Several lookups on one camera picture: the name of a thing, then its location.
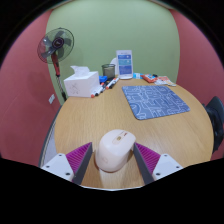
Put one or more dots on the red snack packet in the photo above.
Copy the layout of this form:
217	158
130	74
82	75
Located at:
149	78

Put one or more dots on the dark mesh pen cup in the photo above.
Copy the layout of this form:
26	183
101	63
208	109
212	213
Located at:
108	71

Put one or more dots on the acrylic sign stand blue cards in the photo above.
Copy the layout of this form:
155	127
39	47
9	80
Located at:
124	65

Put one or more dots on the light blue snack packet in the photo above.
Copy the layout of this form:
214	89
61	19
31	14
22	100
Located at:
137	76

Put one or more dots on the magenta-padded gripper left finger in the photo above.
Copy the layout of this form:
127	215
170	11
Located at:
63	164

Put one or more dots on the cream white computer mouse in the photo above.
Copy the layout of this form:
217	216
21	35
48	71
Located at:
114	150

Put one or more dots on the blue-grey patterned mouse pad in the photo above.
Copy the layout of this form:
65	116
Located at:
155	101

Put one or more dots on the white tissue box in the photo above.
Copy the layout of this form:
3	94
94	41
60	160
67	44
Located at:
81	85

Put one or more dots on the whiteboard marker black cap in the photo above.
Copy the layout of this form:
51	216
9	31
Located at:
101	88

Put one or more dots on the white wall socket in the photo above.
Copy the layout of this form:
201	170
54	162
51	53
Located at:
51	99

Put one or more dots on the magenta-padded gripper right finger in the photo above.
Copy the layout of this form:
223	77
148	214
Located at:
160	165

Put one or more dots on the blue whiteboard eraser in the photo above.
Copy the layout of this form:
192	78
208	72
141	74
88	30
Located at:
103	79

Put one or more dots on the black standing fan red pole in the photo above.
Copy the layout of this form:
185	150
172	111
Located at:
55	45

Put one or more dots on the white chair back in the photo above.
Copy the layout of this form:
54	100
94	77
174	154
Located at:
113	65

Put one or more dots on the orange snack packet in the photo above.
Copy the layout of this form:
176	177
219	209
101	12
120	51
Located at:
165	81

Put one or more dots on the small black object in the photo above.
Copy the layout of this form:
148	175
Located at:
154	75

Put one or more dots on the black office chair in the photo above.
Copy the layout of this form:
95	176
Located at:
215	120

